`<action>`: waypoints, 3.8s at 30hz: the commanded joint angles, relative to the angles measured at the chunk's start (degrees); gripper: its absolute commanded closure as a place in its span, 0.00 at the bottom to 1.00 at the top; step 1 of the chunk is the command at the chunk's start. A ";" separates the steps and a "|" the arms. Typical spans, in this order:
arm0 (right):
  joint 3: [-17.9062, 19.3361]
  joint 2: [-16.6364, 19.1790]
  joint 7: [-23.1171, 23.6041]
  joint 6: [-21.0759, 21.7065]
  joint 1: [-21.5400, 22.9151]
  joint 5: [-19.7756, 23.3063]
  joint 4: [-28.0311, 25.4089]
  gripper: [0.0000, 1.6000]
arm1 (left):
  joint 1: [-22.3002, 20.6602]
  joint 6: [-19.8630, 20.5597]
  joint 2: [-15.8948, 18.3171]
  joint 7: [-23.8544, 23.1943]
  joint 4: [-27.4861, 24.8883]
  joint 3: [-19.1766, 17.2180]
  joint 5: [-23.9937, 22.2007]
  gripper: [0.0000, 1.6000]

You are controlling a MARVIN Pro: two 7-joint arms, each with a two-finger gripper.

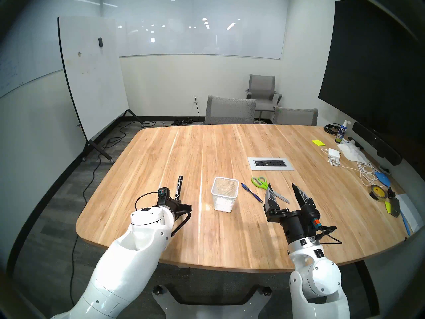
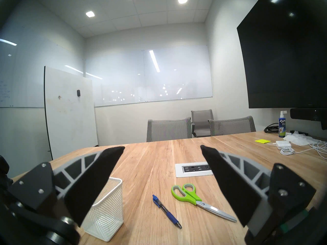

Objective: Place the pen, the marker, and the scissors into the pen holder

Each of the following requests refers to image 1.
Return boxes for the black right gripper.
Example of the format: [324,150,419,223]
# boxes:
[264,183,318,246]

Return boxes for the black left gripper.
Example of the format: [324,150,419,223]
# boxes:
[166,197,193,223]

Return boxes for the black permanent marker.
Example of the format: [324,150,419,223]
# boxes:
[173,175,185,202]

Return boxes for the gray robot base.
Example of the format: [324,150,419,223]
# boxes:
[152,283,273,319]

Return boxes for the blue ballpoint pen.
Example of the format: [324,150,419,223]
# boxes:
[241,183,264,203]

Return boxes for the white mesh pen holder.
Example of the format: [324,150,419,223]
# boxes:
[211,177,239,213]

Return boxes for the silver table power outlet panel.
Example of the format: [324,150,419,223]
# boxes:
[247,157,295,171]

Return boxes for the crumpled white tissue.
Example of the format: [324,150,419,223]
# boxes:
[338,142,370,163]

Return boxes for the black and yellow tape roll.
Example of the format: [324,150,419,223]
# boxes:
[370,184,389,201]

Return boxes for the gray mesh office chair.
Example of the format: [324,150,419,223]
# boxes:
[205,95,257,125]
[273,107,318,126]

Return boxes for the whiteboard cleaner spray bottle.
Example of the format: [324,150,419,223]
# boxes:
[335,120,351,144]

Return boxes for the yellow and black block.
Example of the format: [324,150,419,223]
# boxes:
[384,198,401,218]

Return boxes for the black video sound bar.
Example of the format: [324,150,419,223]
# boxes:
[352,122,403,166]

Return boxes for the black table leg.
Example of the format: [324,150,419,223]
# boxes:
[354,260,381,317]

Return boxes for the thin blue stick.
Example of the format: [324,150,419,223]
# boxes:
[400,210,412,236]

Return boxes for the gray swivel chair with armrests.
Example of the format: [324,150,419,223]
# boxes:
[245,74,283,123]

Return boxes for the rolling whiteboard on black stand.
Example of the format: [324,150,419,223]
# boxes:
[57,17,145,164]

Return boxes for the black sleeved left gripper cable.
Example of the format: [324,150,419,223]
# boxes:
[171,212,192,237]

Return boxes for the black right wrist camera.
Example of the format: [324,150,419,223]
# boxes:
[307,209,322,229]

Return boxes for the green handled scissors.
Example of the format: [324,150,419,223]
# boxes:
[251,176,290,204]

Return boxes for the thin black left camera cable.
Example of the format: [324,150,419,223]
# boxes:
[134,191,160,211]

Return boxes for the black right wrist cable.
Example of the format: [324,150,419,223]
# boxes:
[314,225,343,245]

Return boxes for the white charger cable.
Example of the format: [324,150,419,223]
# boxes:
[320,148,385,187]

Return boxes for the long black floor cable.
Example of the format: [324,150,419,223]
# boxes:
[69,121,166,307]

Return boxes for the large black wall television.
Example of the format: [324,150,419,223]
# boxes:
[318,0,425,146]

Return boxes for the wide wall glass whiteboard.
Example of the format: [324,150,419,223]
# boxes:
[100,0,289,60]

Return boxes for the wall whiteboard with handwriting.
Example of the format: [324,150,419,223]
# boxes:
[0,9,65,99]

